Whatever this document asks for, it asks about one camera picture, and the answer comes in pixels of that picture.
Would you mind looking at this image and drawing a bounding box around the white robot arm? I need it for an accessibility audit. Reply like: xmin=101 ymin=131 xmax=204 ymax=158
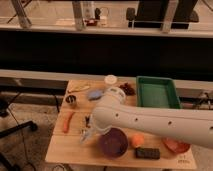
xmin=90 ymin=87 xmax=213 ymax=148

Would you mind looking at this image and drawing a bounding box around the green plastic tray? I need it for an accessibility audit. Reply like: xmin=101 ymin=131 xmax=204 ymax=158
xmin=136 ymin=76 xmax=181 ymax=109

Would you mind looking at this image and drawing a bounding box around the white lidded container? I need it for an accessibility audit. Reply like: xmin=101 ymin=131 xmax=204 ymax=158
xmin=104 ymin=75 xmax=117 ymax=87

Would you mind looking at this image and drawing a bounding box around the blue cloth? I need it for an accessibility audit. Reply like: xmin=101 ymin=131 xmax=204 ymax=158
xmin=87 ymin=90 xmax=103 ymax=101

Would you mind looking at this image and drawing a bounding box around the bunch of dark grapes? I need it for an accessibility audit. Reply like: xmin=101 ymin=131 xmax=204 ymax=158
xmin=120 ymin=83 xmax=135 ymax=96

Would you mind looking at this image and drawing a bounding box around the banana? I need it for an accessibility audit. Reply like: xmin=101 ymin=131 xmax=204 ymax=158
xmin=67 ymin=85 xmax=90 ymax=93

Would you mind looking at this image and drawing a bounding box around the small metal cup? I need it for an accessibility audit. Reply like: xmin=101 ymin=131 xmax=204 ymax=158
xmin=65 ymin=95 xmax=77 ymax=108

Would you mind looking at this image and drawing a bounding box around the orange carrot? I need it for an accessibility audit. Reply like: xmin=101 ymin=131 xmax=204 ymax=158
xmin=62 ymin=112 xmax=75 ymax=133

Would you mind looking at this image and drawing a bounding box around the metal fork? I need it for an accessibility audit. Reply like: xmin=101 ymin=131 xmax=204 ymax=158
xmin=80 ymin=129 xmax=94 ymax=143

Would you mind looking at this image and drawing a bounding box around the purple bowl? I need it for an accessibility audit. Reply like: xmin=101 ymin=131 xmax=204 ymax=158
xmin=98 ymin=128 xmax=128 ymax=158

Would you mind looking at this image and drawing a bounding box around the orange fruit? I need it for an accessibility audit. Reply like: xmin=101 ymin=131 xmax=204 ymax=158
xmin=130 ymin=134 xmax=144 ymax=148

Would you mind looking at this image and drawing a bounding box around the black sponge block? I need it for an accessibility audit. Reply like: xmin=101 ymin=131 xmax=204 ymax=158
xmin=135 ymin=148 xmax=160 ymax=160

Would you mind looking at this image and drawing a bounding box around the orange bowl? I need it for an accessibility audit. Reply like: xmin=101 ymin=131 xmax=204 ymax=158
xmin=162 ymin=138 xmax=191 ymax=154

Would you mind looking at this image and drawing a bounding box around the black office chair base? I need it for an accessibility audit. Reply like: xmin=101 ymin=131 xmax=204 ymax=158
xmin=0 ymin=98 xmax=38 ymax=171

